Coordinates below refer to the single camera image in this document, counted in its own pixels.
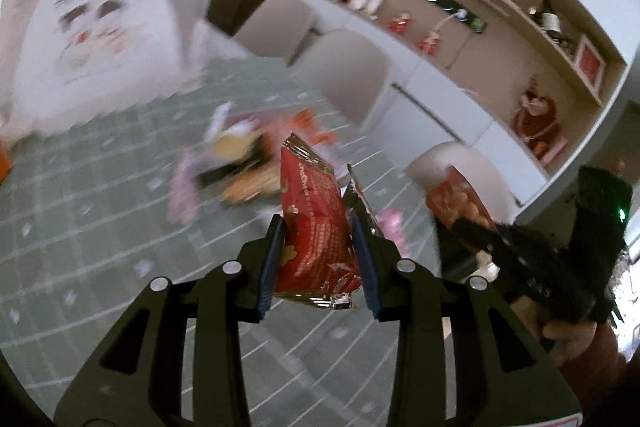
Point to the yellow snack packet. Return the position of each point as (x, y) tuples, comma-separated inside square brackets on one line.
[(250, 184)]

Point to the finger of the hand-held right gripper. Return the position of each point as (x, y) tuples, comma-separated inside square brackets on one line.
[(475, 234)]

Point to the person's right hand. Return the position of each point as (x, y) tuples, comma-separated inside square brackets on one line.
[(567, 337)]

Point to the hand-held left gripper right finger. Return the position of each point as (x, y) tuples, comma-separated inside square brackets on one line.
[(362, 267)]

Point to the pink wrapper strip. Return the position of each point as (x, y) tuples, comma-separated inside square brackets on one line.
[(180, 187)]

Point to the person's right forearm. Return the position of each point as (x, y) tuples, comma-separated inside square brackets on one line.
[(600, 372)]

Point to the orange wrapper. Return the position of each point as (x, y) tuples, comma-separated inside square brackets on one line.
[(307, 122)]

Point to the red foil snack packet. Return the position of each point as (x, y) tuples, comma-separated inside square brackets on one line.
[(315, 227)]

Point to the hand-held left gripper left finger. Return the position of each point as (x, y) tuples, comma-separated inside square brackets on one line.
[(270, 267)]

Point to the white Santa bag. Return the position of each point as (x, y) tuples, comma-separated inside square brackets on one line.
[(100, 72)]

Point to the pink box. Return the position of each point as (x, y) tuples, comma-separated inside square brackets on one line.
[(555, 150)]

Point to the pink chip packet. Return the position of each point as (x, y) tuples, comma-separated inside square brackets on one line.
[(235, 142)]

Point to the panda wine bottle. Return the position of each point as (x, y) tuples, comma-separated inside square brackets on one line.
[(550, 19)]

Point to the wooden shelf cabinet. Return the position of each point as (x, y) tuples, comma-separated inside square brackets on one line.
[(480, 57)]

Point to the red framed picture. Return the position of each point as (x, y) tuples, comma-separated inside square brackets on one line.
[(590, 62)]

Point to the green checked tablecloth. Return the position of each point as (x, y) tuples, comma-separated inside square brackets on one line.
[(100, 232)]

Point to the red seated figurine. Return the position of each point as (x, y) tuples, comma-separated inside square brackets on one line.
[(400, 22), (431, 42)]

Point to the beige dining chair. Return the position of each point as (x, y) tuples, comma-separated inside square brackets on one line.
[(345, 72), (430, 162), (275, 27)]

